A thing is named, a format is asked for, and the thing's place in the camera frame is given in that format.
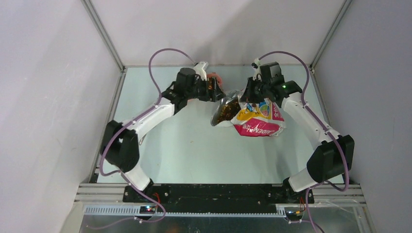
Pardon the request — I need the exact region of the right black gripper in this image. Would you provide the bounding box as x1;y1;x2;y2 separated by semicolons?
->
240;76;271;104

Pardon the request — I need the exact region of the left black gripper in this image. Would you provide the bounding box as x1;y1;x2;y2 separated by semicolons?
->
185;75;225;102

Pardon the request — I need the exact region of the cat food bag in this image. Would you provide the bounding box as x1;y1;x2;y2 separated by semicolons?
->
210;90;286;137

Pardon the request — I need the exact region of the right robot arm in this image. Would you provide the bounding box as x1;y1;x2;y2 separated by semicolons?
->
240;59;355;203

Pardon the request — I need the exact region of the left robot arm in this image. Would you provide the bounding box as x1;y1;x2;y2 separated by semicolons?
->
100;67;225;202

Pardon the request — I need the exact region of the empty pink bowl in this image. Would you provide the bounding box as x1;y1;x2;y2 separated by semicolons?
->
206;72;223;92

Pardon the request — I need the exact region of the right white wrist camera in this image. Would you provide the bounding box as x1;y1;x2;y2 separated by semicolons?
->
251;58;262;81

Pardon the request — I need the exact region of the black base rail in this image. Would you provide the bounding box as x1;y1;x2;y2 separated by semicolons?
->
122;183;314;214

